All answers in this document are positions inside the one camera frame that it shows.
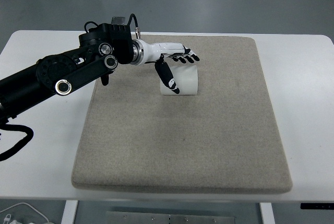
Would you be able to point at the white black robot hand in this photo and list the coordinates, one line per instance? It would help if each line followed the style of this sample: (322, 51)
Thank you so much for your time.
(147, 53)

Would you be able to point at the white ribbed cup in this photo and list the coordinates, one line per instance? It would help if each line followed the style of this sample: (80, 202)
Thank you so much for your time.
(186, 78)

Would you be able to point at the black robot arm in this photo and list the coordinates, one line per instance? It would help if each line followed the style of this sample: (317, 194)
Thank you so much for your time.
(101, 49)

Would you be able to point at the metal floor socket plate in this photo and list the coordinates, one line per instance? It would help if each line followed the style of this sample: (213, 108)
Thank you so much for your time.
(117, 20)

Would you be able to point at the beige felt mat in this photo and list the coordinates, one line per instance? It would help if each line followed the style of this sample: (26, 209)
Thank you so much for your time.
(224, 139)

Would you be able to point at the white table leg right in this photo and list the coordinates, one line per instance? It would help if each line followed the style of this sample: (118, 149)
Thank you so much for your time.
(267, 215)

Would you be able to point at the white table leg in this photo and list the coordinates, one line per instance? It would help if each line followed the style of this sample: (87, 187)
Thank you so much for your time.
(267, 215)
(69, 212)

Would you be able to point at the white table leg left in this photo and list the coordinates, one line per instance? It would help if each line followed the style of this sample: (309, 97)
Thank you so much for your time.
(69, 212)

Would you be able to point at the black table control panel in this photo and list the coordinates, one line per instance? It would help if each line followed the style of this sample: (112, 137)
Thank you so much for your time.
(317, 206)

